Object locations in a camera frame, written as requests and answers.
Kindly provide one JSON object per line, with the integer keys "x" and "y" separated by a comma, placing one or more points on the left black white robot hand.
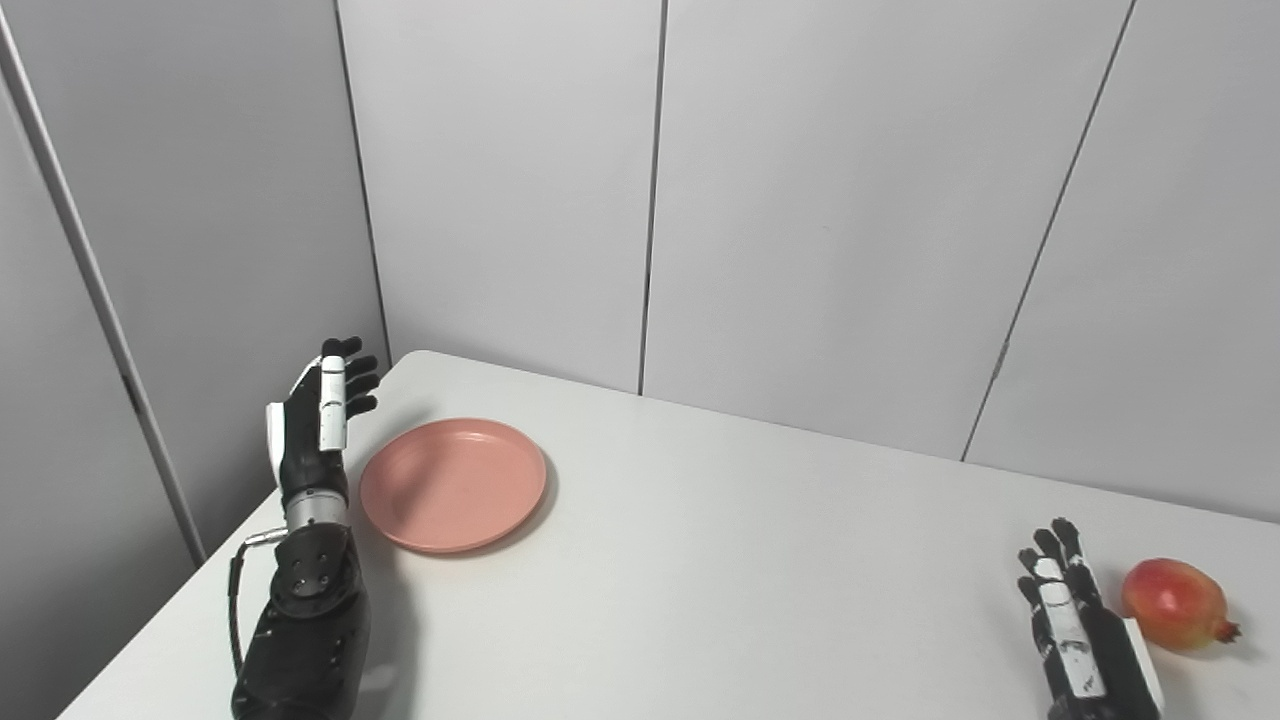
{"x": 312, "y": 430}

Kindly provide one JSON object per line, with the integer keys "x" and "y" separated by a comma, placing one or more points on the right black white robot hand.
{"x": 1085, "y": 650}

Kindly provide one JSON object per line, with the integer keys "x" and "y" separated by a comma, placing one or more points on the red yellow pomegranate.
{"x": 1175, "y": 603}

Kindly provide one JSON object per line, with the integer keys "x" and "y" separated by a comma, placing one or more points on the pink round plate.
{"x": 453, "y": 484}

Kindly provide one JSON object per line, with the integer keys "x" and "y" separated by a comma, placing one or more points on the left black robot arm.
{"x": 305, "y": 620}

